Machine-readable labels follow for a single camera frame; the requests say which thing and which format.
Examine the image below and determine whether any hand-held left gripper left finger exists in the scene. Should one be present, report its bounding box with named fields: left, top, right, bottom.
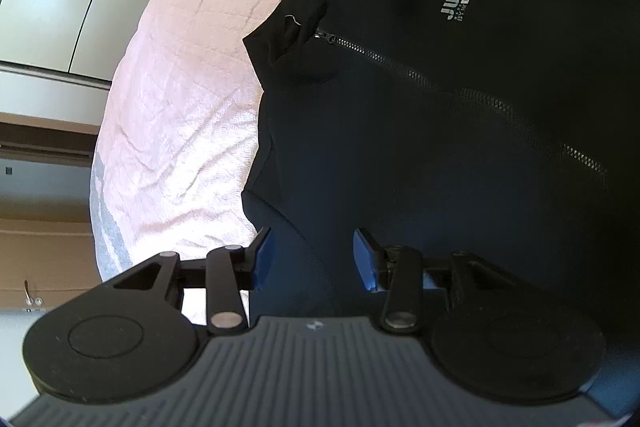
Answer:
left=112, top=227, right=275, bottom=335

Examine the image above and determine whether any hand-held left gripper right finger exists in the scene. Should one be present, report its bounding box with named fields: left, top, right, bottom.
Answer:
left=352, top=228, right=506, bottom=334

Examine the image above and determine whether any black zip jacket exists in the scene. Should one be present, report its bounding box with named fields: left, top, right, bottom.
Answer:
left=241, top=0, right=638, bottom=358

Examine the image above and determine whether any wooden door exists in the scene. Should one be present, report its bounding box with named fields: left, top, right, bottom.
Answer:
left=0, top=217, right=103, bottom=310

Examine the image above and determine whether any metal door handle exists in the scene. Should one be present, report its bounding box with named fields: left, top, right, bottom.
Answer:
left=22, top=278, right=43, bottom=310

